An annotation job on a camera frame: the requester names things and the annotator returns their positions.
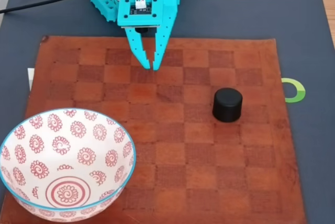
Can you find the black cylinder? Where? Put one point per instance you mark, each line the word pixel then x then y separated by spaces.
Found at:
pixel 227 106

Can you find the brown leather chessboard mat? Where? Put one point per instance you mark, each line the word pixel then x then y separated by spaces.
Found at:
pixel 183 143

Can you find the white bowl with red flowers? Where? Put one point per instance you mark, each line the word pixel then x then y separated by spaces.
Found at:
pixel 65 161

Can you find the teal camera mount with board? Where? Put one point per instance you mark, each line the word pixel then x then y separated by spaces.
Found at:
pixel 125 12

